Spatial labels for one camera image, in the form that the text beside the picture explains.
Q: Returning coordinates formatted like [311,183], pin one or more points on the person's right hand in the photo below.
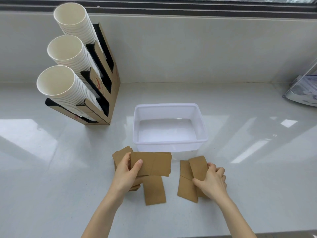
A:
[214,182]

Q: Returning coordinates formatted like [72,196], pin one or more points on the person's left hand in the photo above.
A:
[122,179]

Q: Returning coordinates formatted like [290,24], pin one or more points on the person's left thumb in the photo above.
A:
[137,168]

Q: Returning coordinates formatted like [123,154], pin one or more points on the person's right thumb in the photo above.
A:
[198,182]

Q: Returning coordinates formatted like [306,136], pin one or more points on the person's right middle finger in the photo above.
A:
[222,170]

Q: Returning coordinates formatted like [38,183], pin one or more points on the brown cardboard cup sleeve stack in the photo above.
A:
[154,164]

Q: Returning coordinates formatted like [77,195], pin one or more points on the person's right forearm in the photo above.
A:
[235,218]

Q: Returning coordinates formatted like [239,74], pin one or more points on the person's left forearm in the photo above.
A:
[104,215]

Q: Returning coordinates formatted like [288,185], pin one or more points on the brown cardboard cup sleeve pile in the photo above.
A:
[120,154]

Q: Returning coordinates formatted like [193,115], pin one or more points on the translucent white plastic container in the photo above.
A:
[169,131]

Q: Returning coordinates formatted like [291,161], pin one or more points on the brown cardboard cup rack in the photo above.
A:
[112,81]

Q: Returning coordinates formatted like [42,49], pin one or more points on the stack of white paper cups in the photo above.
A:
[74,21]
[69,53]
[62,86]

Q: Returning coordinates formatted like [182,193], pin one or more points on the white leaflets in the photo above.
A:
[305,90]

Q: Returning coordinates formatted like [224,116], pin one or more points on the clear acrylic leaflet holder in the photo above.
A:
[308,69]

